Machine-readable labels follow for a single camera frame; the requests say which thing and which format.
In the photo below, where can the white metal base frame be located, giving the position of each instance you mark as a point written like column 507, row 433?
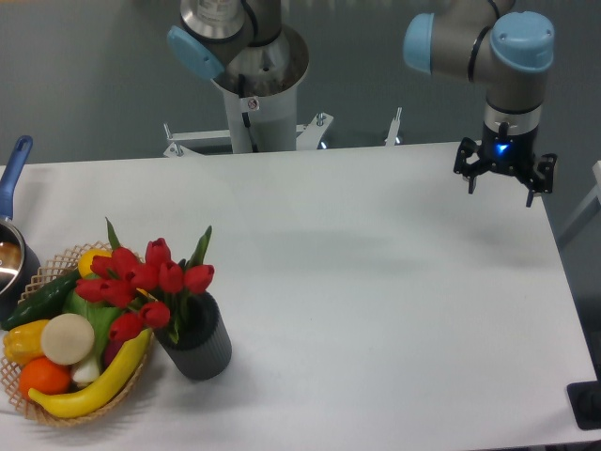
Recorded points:
column 317, row 134

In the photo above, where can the woven wicker basket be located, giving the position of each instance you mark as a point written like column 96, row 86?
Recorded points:
column 10, row 372

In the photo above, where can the purple sweet potato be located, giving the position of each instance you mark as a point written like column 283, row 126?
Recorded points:
column 110, row 352

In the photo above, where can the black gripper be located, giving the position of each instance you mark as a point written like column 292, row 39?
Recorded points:
column 510, row 155

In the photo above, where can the red tulip bouquet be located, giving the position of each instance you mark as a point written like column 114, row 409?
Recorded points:
column 153, row 291

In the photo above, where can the blue handled saucepan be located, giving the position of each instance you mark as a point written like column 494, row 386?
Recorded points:
column 19, row 263

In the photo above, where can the orange fruit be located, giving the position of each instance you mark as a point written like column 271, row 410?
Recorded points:
column 45, row 376

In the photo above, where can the yellow banana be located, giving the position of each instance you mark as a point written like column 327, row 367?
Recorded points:
column 111, row 383

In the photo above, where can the green bok choy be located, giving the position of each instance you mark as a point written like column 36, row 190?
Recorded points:
column 101, row 317

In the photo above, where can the dark grey ribbed vase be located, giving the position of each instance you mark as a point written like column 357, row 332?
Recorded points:
column 204, row 350

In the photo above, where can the yellow bell pepper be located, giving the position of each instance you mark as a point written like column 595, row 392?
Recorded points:
column 23, row 343

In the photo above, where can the white frame at right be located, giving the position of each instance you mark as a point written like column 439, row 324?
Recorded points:
column 583, row 213

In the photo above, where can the green cucumber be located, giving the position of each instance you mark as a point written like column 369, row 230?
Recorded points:
column 45, row 303

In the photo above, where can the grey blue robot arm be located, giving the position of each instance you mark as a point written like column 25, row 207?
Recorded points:
column 483, row 42

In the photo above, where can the beige round disc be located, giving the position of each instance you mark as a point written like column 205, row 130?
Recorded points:
column 67, row 339

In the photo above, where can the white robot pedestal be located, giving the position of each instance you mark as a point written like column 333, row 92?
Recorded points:
column 259, row 90

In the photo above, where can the black device at edge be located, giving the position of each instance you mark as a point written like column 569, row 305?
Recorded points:
column 585, row 402

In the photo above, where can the yellow squash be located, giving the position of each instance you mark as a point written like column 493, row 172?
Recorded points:
column 89, row 260

